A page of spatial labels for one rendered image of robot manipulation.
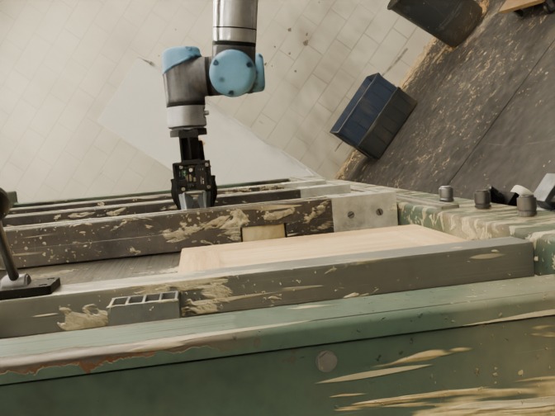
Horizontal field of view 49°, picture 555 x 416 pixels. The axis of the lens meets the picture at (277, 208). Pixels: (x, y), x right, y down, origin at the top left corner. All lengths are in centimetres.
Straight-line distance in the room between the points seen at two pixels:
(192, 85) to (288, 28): 505
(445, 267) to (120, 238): 62
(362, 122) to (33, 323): 467
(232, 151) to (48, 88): 233
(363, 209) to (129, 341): 79
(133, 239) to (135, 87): 375
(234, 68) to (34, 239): 46
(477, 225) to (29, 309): 57
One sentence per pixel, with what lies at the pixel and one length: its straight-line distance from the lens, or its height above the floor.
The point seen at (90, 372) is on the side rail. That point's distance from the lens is 43.
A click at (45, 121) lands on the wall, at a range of 648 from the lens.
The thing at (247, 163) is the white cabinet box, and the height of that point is 93.
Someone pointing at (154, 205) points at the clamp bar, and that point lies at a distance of 148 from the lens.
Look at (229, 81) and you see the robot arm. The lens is 103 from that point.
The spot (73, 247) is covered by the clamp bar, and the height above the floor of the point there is 136.
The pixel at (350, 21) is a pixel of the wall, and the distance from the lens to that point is 628.
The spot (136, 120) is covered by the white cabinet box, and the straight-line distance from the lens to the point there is 485.
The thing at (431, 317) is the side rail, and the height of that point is 108.
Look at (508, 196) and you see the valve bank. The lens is 124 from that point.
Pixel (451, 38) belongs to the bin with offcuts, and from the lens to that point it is 544.
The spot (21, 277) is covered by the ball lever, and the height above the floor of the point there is 135.
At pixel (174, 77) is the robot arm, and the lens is 118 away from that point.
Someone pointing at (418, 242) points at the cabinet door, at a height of 94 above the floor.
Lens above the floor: 127
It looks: 9 degrees down
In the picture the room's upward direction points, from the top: 56 degrees counter-clockwise
